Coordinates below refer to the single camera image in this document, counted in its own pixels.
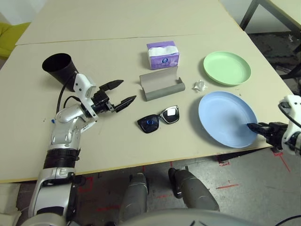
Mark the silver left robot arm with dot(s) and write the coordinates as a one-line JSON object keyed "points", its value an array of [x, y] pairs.
{"points": [[65, 131]]}

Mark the beige table black frame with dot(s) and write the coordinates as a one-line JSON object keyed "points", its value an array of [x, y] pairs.
{"points": [[249, 14]]}

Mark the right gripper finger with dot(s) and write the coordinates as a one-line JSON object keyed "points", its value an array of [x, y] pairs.
{"points": [[259, 128], [266, 136]]}

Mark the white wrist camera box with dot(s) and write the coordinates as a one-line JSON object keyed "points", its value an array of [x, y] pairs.
{"points": [[83, 84], [294, 103]]}

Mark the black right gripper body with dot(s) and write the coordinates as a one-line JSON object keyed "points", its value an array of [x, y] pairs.
{"points": [[277, 134]]}

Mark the grey robot leg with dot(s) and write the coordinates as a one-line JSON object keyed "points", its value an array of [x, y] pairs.
{"points": [[195, 193], [134, 197]]}

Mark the purple tissue pack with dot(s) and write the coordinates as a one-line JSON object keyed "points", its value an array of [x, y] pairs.
{"points": [[162, 61]]}

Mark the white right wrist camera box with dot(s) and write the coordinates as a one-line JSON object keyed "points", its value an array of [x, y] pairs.
{"points": [[294, 103]]}

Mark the grey robot left leg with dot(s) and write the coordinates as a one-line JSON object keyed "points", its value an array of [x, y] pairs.
{"points": [[134, 197]]}

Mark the blue plate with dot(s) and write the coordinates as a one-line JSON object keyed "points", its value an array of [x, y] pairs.
{"points": [[225, 117]]}

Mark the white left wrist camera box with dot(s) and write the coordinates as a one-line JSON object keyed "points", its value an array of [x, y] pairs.
{"points": [[83, 84]]}

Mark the light grey robot torso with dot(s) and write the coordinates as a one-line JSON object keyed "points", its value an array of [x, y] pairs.
{"points": [[188, 219]]}

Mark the white tie on table frame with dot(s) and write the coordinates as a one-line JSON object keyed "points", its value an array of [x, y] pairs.
{"points": [[290, 37]]}

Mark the grey glasses case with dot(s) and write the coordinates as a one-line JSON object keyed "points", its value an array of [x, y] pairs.
{"points": [[160, 82]]}

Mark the white paper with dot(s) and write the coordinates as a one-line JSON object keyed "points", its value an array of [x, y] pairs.
{"points": [[200, 85]]}

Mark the black plastic cup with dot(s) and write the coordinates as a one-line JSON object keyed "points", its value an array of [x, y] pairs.
{"points": [[57, 68]]}

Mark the cream box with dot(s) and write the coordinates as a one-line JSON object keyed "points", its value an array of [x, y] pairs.
{"points": [[9, 197]]}

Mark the black table foot bar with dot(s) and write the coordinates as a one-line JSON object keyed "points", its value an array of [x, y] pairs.
{"points": [[81, 180], [223, 157]]}

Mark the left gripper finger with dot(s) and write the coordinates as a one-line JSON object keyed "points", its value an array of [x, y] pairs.
{"points": [[113, 84], [124, 103]]}

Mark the grey robot right leg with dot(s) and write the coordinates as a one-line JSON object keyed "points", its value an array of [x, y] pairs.
{"points": [[195, 193]]}

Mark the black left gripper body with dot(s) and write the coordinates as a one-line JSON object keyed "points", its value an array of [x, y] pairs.
{"points": [[101, 101]]}

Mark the green plate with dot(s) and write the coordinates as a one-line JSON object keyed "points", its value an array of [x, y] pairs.
{"points": [[227, 68]]}

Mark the black sunglasses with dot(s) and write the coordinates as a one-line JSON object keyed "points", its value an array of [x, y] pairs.
{"points": [[148, 123]]}

